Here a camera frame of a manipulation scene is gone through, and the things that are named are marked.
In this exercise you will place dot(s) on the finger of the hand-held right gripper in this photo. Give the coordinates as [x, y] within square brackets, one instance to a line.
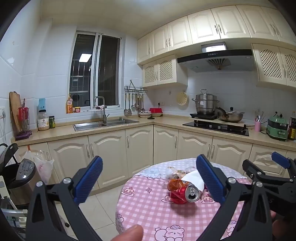
[252, 168]
[281, 160]

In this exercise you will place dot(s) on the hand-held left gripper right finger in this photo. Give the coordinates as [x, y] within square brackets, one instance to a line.
[210, 178]

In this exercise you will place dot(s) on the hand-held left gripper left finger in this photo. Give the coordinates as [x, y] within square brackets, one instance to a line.
[89, 180]

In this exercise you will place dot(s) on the red soda can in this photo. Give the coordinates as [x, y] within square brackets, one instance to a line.
[182, 195]

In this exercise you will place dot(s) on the stainless steel trash can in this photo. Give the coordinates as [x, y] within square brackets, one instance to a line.
[25, 185]

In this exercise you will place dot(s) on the person's right hand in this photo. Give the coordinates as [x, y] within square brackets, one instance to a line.
[284, 229]

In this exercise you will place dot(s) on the person's left hand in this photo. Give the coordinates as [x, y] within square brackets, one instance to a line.
[129, 234]

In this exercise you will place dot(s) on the white paper sheet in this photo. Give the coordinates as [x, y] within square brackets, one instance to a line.
[194, 178]

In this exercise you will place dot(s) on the green electric cooker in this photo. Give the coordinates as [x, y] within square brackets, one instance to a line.
[276, 129]

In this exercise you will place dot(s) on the cream lower kitchen cabinets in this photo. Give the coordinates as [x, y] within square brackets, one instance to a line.
[111, 157]

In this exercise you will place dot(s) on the dark sauce bottle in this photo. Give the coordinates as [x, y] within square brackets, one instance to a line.
[292, 129]

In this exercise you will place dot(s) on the translucent plastic bag orange print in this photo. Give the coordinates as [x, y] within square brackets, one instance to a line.
[177, 172]

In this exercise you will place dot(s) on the orange snack wrapper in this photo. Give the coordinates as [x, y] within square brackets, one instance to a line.
[174, 184]

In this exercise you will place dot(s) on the pink utensil cup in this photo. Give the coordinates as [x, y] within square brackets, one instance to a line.
[257, 126]

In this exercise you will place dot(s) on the white plastic shopping bag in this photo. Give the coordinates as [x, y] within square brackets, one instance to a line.
[44, 169]

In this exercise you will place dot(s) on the bundle of chopsticks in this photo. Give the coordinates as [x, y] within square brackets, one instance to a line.
[258, 115]

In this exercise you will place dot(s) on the black gas stove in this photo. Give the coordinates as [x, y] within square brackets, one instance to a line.
[215, 127]

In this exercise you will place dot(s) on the stainless steel sink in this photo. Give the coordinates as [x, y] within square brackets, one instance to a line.
[87, 126]

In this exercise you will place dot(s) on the metal wok with lid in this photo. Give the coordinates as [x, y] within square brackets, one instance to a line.
[232, 117]

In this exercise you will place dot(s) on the black induction cooker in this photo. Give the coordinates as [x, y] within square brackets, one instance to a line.
[201, 115]

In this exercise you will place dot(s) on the metal kitchen faucet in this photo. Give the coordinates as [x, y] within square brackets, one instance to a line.
[104, 115]

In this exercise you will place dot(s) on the small green jar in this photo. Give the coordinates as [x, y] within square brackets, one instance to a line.
[52, 122]

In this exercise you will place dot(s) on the stainless steel steamer pot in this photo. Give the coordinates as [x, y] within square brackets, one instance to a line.
[205, 104]

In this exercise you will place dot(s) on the large clear food jar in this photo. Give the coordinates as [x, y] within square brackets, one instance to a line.
[43, 121]

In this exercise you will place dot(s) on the orange dish soap bottle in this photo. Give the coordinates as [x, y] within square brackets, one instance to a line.
[69, 106]

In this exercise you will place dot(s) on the round yellow strainer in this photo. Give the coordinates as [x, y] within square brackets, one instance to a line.
[182, 98]

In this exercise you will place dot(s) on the red pot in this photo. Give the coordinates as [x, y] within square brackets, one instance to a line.
[156, 111]

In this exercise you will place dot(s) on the hanging metal ladle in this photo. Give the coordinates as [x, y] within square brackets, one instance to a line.
[137, 106]
[133, 106]

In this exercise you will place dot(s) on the white bowl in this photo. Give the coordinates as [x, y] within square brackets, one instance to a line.
[144, 114]

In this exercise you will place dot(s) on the hanging metal spoon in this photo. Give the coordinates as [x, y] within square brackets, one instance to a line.
[142, 109]

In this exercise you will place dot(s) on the blue paper box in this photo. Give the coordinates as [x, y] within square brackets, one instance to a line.
[42, 104]

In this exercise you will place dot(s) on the red knife rack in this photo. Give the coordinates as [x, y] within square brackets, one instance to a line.
[23, 115]

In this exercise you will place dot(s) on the wooden cutting board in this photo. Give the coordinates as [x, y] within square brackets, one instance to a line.
[15, 109]

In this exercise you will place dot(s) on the sliding window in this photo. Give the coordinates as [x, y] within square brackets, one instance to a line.
[108, 69]

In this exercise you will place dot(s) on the black range hood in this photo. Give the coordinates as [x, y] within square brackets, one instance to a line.
[215, 54]

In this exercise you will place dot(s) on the wall power socket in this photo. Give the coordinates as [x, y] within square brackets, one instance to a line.
[161, 103]

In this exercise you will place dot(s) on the black wall utensil rail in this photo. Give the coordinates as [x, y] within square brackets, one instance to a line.
[136, 88]

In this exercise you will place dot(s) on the cream upper wall cabinets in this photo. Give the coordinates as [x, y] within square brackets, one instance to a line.
[208, 25]

